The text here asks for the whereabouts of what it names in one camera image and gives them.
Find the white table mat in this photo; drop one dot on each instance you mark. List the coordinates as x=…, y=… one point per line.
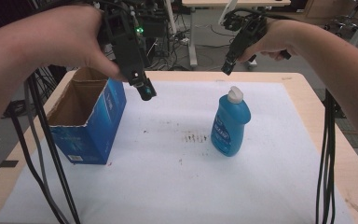
x=171, y=155

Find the person's left hand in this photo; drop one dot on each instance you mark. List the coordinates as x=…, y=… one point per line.
x=68, y=37

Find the white desk leg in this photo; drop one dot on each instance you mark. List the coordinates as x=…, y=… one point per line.
x=192, y=34

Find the person's right hand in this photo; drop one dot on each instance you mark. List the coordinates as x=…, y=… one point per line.
x=270, y=40

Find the blue cardboard box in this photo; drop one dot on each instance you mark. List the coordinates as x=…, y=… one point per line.
x=88, y=116

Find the blue detergent bottle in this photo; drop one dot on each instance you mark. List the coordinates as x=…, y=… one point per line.
x=231, y=123

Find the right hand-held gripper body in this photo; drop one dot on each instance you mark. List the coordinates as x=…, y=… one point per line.
x=247, y=34

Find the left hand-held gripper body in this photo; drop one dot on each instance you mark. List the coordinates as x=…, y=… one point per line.
x=125, y=40

